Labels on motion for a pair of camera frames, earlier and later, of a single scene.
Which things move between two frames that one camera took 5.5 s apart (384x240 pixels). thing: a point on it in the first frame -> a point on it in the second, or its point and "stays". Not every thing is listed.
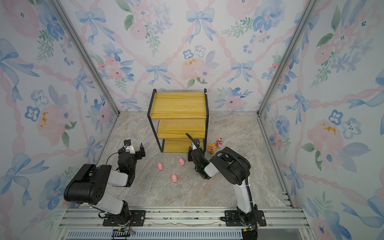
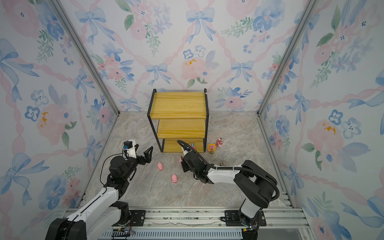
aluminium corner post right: (300, 28) stays
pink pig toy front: (174, 178) stays
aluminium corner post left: (87, 54) stays
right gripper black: (190, 153) -> (184, 166)
